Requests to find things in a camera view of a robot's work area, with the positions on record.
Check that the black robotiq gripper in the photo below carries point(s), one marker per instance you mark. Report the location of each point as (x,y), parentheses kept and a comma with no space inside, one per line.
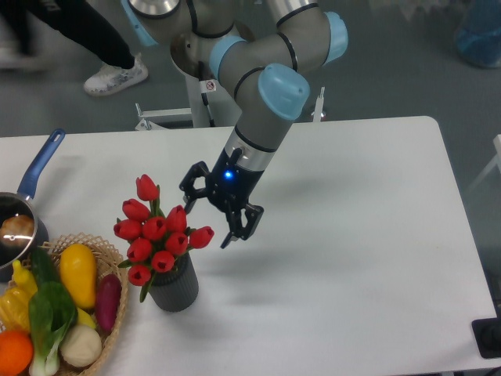
(231,188)

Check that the red tulip bouquet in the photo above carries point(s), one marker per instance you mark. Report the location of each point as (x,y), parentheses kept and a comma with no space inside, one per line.
(155,241)

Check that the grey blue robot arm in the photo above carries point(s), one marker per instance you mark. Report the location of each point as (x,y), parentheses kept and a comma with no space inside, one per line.
(259,143)

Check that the dark grey ribbed vase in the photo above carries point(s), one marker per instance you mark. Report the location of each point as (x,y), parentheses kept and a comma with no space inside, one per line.
(175,291)

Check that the woven wicker basket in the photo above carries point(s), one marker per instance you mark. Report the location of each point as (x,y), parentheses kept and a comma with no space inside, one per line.
(108,260)

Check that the purple eggplant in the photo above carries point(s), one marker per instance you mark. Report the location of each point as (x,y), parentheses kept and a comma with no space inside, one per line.
(107,302)

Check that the yellow squash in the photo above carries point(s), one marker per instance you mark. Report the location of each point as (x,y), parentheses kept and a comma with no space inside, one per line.
(77,269)

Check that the beige garlic bulb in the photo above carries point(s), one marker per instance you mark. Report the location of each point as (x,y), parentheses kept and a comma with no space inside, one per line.
(82,346)

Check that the green bok choy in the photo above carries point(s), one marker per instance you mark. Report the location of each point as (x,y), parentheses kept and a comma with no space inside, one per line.
(51,313)

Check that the small yellow pepper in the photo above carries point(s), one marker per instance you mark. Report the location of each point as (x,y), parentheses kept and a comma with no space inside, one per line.
(24,278)

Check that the person leg with sneaker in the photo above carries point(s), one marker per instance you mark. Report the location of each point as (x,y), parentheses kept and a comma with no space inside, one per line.
(81,23)

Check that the yellow bell pepper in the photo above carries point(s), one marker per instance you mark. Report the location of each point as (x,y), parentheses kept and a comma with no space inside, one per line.
(14,310)

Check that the orange fruit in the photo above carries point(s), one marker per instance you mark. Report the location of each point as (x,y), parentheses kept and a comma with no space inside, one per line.
(16,352)

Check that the blue bag on floor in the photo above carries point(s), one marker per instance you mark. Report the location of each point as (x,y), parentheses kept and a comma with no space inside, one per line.
(477,39)

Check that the black device at table edge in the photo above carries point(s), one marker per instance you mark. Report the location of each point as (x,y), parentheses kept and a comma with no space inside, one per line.
(487,336)

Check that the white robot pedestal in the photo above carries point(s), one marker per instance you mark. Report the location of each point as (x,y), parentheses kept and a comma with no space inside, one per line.
(195,102)

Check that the blue handled saucepan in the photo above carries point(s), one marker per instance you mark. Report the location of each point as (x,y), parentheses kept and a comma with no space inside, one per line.
(21,229)

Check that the white frame at right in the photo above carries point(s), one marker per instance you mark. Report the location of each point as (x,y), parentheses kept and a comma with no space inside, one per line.
(492,165)

